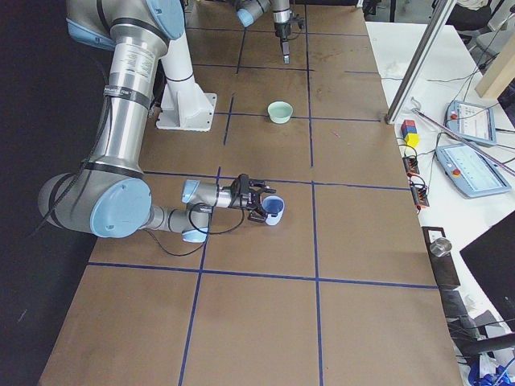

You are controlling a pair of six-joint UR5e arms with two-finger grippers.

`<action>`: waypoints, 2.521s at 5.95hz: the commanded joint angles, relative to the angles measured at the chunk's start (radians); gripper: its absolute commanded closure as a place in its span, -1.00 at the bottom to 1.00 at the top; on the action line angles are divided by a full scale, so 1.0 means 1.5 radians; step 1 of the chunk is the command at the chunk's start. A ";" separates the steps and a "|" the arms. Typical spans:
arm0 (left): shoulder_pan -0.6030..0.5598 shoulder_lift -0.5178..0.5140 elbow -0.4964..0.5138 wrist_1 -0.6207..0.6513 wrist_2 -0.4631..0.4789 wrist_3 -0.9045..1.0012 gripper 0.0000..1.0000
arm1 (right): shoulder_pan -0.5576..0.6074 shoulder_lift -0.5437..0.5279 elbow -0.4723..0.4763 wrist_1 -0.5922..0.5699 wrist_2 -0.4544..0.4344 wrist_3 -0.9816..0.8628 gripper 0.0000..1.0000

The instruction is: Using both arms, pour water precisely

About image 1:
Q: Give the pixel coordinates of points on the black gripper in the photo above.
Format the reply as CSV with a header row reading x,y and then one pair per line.
x,y
280,30
237,199

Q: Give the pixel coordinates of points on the light blue plastic cup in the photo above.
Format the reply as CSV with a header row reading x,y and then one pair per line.
x,y
274,207

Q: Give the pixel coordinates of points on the light green plastic bowl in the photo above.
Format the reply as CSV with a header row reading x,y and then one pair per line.
x,y
280,112

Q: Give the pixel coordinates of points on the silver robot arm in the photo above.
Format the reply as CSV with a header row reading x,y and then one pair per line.
x,y
249,11
108,196

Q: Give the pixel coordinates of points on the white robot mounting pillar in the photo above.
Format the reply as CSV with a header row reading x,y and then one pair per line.
x,y
185,106

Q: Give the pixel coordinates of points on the red blue yellow blocks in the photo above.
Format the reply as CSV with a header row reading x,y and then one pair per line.
x,y
410,133

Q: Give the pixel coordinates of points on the black orange connector block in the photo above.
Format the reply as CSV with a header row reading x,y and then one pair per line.
x,y
411,165

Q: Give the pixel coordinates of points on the steel metal cup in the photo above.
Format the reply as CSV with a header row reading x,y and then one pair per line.
x,y
440,247

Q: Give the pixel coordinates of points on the black flat plate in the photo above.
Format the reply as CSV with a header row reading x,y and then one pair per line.
x,y
443,267

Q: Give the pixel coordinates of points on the far blue teach pendant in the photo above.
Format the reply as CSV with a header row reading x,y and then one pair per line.
x,y
473,122

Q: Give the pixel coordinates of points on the blue teach pendant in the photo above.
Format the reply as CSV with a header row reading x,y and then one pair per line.
x,y
473,122
472,174

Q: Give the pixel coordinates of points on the wooden board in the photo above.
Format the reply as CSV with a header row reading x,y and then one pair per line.
x,y
501,71

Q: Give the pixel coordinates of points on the near blue teach pendant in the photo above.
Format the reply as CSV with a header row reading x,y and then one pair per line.
x,y
472,174

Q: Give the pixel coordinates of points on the aluminium frame post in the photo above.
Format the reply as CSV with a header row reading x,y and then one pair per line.
x,y
438,20

